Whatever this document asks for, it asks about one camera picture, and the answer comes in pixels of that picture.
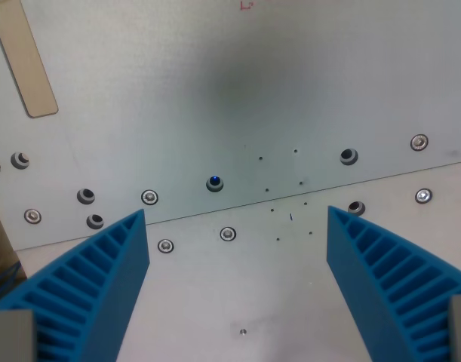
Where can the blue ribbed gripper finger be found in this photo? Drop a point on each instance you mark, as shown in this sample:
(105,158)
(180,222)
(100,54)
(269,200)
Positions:
(373,286)
(102,286)

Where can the silver hex socket screw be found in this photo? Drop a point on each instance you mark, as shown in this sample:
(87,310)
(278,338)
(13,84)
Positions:
(32,216)
(227,234)
(419,142)
(149,197)
(165,246)
(423,196)

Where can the grey hole bushing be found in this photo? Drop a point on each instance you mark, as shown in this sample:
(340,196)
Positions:
(356,207)
(349,156)

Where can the beige flat strip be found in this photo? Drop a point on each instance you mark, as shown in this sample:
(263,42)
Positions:
(28,64)

